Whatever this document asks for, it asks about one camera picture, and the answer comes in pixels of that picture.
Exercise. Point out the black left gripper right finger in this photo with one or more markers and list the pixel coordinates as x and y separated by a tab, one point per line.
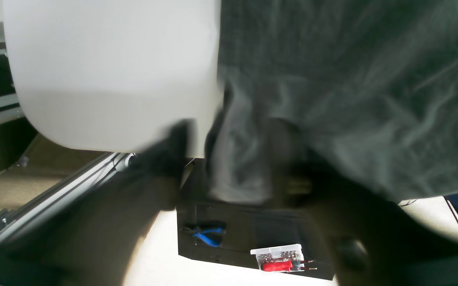
370	240

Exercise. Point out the clear screwdriver bit case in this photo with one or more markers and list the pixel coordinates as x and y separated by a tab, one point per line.
282	259

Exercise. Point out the blue handled pliers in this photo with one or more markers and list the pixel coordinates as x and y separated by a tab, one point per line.
210	234

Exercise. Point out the black toolbox under table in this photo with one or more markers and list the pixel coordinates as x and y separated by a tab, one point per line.
246	228

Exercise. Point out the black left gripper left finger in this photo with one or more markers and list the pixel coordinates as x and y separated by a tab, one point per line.
91	240

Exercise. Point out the dark grey T-shirt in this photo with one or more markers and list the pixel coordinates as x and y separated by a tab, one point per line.
370	85

